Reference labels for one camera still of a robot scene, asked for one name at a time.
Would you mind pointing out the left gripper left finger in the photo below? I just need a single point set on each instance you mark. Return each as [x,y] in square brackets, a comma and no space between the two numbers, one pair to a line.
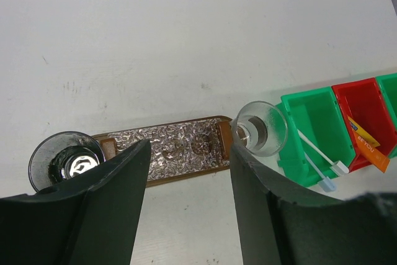
[89,219]

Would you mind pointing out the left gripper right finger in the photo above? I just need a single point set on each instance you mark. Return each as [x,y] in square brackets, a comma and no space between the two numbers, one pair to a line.
[282,222]

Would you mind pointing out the dark smoked plastic cup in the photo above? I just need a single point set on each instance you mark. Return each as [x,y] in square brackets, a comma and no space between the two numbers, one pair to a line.
[61,157]

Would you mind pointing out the orange toothpaste tube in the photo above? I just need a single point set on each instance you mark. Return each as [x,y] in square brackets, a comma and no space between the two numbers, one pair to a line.
[368,147]

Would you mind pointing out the light blue toothbrush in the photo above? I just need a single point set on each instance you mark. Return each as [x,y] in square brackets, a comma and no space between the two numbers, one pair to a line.
[325,183]

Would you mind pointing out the white toothbrush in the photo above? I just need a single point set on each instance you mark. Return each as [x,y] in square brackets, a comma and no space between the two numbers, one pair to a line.
[337,167]

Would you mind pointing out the brown oval wooden tray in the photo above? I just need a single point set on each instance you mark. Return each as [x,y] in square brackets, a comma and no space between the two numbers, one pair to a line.
[186,175]

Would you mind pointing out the left green plastic bin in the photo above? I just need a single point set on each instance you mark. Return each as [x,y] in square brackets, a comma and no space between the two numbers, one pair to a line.
[317,115]

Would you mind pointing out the green plastic bin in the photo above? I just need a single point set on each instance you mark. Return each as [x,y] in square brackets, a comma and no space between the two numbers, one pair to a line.
[387,86]
[317,115]

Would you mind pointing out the red plastic bin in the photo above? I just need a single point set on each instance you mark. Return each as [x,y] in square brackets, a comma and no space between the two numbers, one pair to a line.
[364,103]

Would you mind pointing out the right green plastic bin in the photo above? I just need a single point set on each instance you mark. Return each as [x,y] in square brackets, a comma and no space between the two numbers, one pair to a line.
[387,86]

